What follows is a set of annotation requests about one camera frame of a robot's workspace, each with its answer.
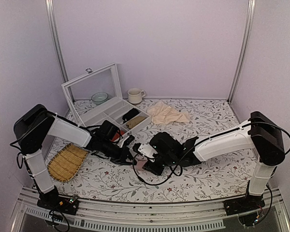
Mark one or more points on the white ceramic mug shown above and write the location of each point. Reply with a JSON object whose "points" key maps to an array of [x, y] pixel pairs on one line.
{"points": [[135, 95]]}

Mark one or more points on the woven bamboo tray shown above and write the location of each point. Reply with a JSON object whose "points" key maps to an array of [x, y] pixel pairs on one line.
{"points": [[66, 163]]}

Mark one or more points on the aluminium corner post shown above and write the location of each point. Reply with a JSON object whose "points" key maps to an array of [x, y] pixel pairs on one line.
{"points": [[55, 37], [243, 49]]}

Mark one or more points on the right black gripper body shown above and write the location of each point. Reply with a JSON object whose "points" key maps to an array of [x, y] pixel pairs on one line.
{"points": [[158, 171]]}

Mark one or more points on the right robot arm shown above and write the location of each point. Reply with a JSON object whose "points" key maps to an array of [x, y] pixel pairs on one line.
{"points": [[258, 133]]}

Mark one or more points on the white divided organizer box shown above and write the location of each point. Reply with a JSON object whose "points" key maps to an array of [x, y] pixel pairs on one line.
{"points": [[90, 115]]}

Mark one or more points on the floral patterned table mat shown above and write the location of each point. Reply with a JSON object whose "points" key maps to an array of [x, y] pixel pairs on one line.
{"points": [[224, 176]]}

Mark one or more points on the red rolled garment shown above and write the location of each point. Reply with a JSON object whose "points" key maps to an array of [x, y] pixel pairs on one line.
{"points": [[117, 136]]}

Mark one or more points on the aluminium front rail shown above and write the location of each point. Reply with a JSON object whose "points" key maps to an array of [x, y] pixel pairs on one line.
{"points": [[102, 216]]}

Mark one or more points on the olive rolled garment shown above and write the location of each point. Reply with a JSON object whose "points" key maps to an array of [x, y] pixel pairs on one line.
{"points": [[135, 121]]}

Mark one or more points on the pink and white underwear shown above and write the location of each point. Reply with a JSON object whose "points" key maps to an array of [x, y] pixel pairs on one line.
{"points": [[139, 164]]}

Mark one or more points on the right aluminium corner post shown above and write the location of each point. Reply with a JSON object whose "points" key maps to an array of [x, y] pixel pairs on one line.
{"points": [[243, 49]]}

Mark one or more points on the clear glass bowl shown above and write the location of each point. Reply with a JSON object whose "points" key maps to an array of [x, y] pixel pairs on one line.
{"points": [[99, 97]]}

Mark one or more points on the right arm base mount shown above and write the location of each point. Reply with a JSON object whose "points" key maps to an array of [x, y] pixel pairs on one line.
{"points": [[243, 204]]}

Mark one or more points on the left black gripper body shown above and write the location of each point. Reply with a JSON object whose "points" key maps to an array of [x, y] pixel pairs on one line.
{"points": [[108, 151]]}

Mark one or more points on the left aluminium corner post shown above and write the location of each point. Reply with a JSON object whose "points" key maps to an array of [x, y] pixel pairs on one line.
{"points": [[55, 37]]}

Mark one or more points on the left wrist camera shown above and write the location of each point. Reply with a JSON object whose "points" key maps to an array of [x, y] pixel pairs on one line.
{"points": [[107, 130]]}

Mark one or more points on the black rolled garment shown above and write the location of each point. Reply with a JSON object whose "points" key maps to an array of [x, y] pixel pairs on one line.
{"points": [[130, 114]]}

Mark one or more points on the cream beige underwear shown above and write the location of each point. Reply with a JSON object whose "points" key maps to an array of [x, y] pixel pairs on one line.
{"points": [[164, 114]]}

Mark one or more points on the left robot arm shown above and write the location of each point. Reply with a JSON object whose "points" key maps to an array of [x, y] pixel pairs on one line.
{"points": [[38, 123]]}

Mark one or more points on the white framed glass lid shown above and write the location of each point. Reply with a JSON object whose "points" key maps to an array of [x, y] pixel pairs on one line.
{"points": [[83, 87]]}

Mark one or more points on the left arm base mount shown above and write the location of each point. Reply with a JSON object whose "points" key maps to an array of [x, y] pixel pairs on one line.
{"points": [[53, 201]]}

